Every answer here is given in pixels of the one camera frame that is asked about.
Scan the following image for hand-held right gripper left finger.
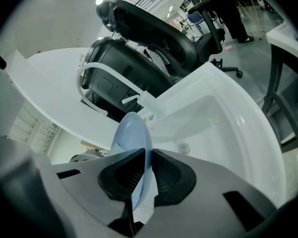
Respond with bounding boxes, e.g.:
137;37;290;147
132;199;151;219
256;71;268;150
52;147;146;238

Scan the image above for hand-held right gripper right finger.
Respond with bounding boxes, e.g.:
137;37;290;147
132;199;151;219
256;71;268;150
144;147;276;238

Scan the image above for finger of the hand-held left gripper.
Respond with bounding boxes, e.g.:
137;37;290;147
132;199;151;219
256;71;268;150
69;149;110;164

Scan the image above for blue large plate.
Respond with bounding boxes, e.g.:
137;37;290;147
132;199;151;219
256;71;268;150
109;112;156;212

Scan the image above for metal sink drain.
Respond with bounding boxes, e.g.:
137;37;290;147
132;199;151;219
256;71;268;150
178;143;191;156

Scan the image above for white plastic sink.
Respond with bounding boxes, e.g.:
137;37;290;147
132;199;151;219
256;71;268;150
133;61;289;224

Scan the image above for white curved faucet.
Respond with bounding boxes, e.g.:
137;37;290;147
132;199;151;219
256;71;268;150
75;61;169;124

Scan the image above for dark grey metal stool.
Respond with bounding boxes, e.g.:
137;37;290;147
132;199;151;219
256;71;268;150
261;43;298;154

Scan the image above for black office chair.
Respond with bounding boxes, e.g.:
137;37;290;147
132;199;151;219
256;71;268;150
96;0;244;79

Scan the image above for white side table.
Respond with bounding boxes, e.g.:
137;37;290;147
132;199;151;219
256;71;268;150
265;21;298;57

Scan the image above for blue chair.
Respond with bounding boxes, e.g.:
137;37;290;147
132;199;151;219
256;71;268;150
187;10;207;32

